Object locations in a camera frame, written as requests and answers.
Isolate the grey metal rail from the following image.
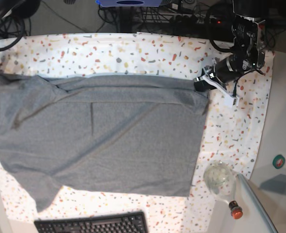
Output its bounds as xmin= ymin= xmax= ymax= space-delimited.
xmin=237 ymin=174 xmax=278 ymax=233

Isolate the clear bottle with orange cap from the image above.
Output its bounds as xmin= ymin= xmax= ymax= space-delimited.
xmin=203 ymin=161 xmax=243 ymax=220

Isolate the green tape roll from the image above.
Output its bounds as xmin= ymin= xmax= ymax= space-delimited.
xmin=272 ymin=154 xmax=286 ymax=169

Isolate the grey t-shirt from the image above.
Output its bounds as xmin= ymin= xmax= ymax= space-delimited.
xmin=0 ymin=75 xmax=208 ymax=212

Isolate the black computer keyboard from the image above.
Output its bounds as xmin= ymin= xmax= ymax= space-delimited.
xmin=34 ymin=212 xmax=148 ymax=233

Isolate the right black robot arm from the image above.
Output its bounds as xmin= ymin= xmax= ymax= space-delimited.
xmin=0 ymin=0 xmax=41 ymax=52

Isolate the blue box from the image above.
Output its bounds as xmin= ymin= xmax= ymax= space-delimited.
xmin=95 ymin=0 xmax=162 ymax=7

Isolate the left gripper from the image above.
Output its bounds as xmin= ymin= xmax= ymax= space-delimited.
xmin=193 ymin=58 xmax=227 ymax=92

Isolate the terrazzo patterned white tablecloth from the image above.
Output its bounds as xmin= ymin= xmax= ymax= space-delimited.
xmin=0 ymin=33 xmax=274 ymax=233

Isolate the black power strip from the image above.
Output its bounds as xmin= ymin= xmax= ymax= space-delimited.
xmin=169 ymin=13 xmax=223 ymax=25

